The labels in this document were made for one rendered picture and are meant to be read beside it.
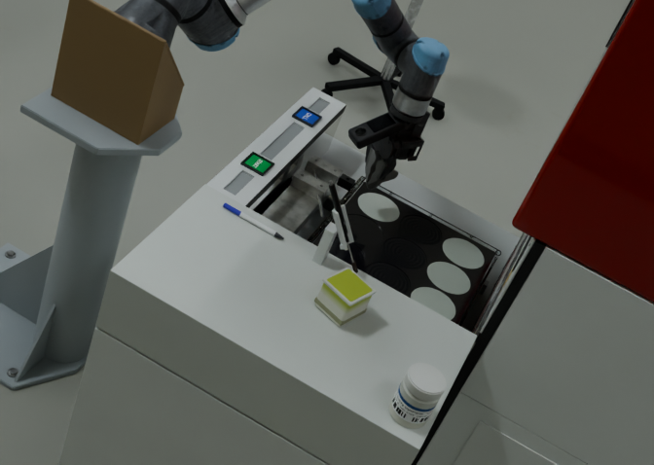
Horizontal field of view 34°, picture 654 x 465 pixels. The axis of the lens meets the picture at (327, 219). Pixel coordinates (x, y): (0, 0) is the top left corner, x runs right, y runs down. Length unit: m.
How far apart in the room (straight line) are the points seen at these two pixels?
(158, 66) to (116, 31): 0.12
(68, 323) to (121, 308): 0.97
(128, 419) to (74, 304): 0.80
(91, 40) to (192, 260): 0.66
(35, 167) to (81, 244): 0.98
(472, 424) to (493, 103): 2.95
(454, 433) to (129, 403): 0.67
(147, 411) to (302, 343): 0.35
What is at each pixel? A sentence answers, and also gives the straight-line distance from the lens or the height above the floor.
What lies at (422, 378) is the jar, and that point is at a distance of 1.81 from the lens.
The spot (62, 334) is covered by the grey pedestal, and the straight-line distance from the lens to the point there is 2.95.
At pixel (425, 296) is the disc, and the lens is 2.23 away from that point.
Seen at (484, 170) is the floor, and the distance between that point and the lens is 4.49.
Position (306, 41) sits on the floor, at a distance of 4.87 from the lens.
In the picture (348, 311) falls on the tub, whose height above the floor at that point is 1.01.
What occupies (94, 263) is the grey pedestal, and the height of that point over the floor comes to 0.40.
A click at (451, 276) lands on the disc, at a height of 0.90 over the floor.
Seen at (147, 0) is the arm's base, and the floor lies 1.11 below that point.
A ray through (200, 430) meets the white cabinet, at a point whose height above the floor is 0.72.
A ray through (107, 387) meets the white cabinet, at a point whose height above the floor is 0.69.
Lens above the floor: 2.26
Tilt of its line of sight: 36 degrees down
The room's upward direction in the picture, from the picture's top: 23 degrees clockwise
